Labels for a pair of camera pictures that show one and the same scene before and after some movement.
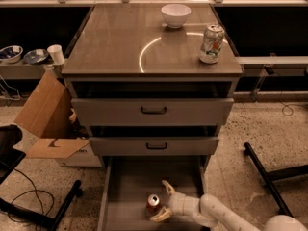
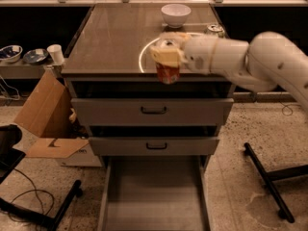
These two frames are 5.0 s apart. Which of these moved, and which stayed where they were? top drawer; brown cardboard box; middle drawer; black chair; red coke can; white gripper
Moved: white gripper; red coke can
Stayed: middle drawer; brown cardboard box; top drawer; black chair
